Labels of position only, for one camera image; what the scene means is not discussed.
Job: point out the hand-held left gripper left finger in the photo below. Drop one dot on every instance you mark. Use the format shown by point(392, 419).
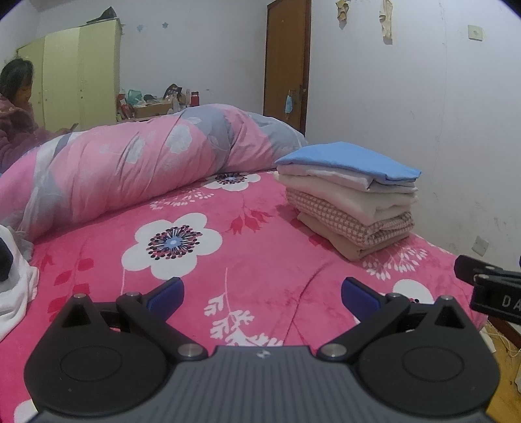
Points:
point(169, 295)

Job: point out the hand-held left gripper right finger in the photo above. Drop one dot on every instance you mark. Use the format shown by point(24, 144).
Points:
point(358, 295)

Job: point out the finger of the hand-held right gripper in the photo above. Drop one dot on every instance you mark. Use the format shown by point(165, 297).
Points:
point(472, 266)

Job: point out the blue t-shirt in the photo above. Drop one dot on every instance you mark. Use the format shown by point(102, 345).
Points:
point(350, 158)

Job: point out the beige folded cloth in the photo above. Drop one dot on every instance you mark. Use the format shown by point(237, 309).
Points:
point(338, 244)

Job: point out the pink checked folded cloth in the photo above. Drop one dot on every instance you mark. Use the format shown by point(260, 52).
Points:
point(346, 221)

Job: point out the pink floral blanket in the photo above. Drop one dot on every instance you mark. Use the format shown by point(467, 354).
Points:
point(260, 252)

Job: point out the pink and grey quilt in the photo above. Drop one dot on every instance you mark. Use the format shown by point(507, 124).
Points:
point(122, 171)

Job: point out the white garment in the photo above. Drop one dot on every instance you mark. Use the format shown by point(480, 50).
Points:
point(18, 293)

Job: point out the black garment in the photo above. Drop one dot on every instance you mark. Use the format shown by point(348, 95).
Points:
point(4, 260)

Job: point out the cardboard box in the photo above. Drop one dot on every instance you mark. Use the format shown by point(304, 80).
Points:
point(152, 110)

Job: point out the red bottle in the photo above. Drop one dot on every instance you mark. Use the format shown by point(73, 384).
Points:
point(195, 99)

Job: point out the green plastic bag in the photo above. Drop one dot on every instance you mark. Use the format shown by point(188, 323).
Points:
point(134, 97)

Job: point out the blue face mask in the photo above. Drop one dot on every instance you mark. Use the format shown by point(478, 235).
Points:
point(288, 106)

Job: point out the dark snack bag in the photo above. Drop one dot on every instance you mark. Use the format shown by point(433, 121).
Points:
point(172, 90)

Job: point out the pale yellow wardrobe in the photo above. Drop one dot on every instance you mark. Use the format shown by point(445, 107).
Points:
point(73, 81)

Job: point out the brown wooden door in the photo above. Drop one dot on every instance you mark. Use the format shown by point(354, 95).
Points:
point(287, 53)

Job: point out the yellowish hanging cloth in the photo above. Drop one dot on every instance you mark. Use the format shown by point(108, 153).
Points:
point(386, 20)
point(342, 10)

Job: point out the wall switch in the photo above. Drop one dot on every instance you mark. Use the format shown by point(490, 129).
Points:
point(475, 32)

